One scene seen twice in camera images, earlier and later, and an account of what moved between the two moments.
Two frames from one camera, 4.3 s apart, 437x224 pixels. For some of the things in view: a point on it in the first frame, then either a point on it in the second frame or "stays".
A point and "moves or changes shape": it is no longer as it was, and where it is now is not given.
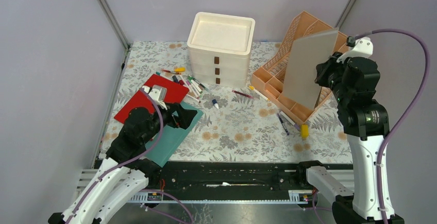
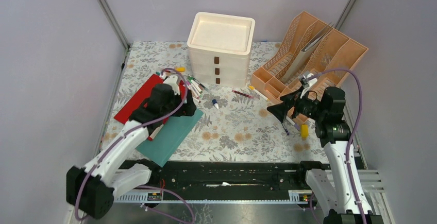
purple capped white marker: [296, 126] stays
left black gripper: [184, 118] -> [186, 109]
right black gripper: [323, 68] -> [280, 110]
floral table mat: [238, 124] stays
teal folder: [172, 138] stays
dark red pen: [242, 94] stays
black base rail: [232, 176] stays
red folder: [175, 93] stays
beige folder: [307, 53] moves or changes shape
